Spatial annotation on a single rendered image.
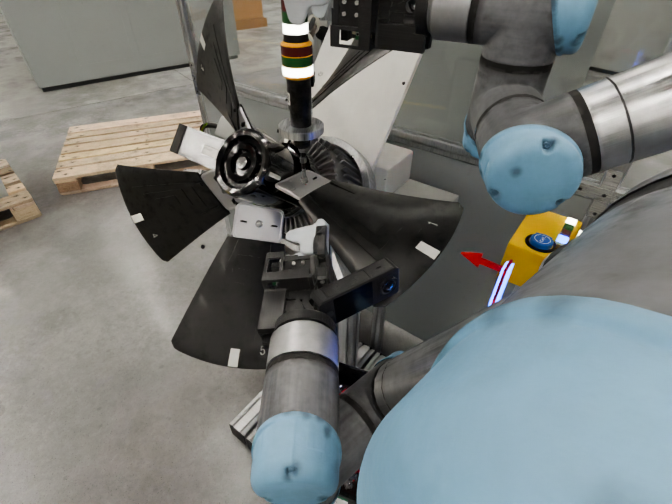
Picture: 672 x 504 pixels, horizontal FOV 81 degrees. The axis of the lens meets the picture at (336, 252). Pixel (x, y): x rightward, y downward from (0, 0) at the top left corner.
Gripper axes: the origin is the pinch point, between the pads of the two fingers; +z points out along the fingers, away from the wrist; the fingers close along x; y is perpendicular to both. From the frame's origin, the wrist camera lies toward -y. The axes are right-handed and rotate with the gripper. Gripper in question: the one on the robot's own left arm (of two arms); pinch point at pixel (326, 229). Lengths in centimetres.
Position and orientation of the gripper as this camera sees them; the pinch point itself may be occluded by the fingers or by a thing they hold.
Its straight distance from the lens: 58.7
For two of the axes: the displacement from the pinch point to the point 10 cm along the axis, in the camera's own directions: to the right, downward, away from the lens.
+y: -9.9, 0.8, 0.7
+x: 1.1, 7.6, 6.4
